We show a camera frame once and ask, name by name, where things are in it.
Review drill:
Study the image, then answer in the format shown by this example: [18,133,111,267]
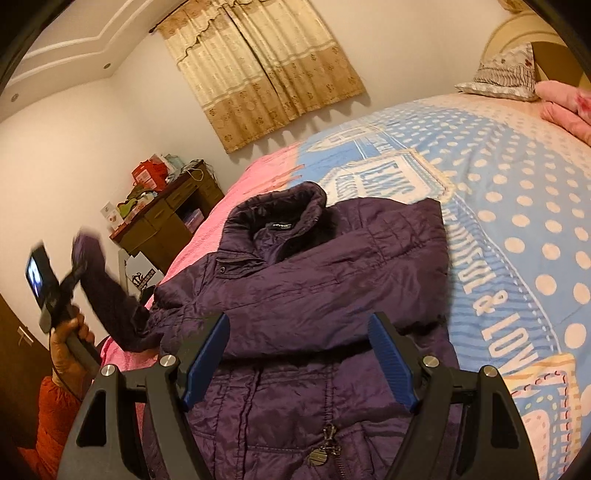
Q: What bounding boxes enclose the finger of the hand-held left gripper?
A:
[65,256,93,296]

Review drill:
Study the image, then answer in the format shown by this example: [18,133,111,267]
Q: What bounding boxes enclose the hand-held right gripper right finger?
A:
[368,312,539,480]

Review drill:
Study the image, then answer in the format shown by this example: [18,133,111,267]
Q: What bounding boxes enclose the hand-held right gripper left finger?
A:
[55,313,232,480]

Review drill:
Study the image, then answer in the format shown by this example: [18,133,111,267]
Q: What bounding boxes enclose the purple puffer jacket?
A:
[71,181,467,480]

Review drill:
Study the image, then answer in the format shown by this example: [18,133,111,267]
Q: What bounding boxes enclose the person's left forearm orange sleeve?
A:
[17,375,95,480]

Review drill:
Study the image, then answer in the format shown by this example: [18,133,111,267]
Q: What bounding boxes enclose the person's left hand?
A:
[50,313,99,394]

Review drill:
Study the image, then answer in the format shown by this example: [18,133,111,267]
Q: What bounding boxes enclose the white card with red print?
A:
[100,202,122,230]

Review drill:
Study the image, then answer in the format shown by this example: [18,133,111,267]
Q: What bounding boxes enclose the white bag with black print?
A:
[121,251,165,297]

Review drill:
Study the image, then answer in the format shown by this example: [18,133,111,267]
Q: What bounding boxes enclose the dark wooden shelf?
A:
[109,159,225,276]

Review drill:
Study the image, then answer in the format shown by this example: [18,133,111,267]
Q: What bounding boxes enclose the brown wooden door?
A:
[0,295,52,455]

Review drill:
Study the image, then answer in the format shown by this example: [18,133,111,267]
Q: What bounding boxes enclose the red gift box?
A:
[131,159,170,191]

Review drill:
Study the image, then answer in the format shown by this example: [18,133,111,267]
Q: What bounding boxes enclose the bed with patterned sheet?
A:
[99,92,591,480]

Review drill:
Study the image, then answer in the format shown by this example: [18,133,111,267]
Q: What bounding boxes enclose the beige patterned curtain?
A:
[157,0,366,155]

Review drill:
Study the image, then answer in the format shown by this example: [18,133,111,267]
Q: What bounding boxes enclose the pink folded blanket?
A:
[536,80,591,145]

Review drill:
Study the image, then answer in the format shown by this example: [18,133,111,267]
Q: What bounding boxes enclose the grey floral pillow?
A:
[455,41,542,103]

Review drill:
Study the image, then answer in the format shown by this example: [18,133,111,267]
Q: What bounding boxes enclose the cream bed headboard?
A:
[480,11,583,88]

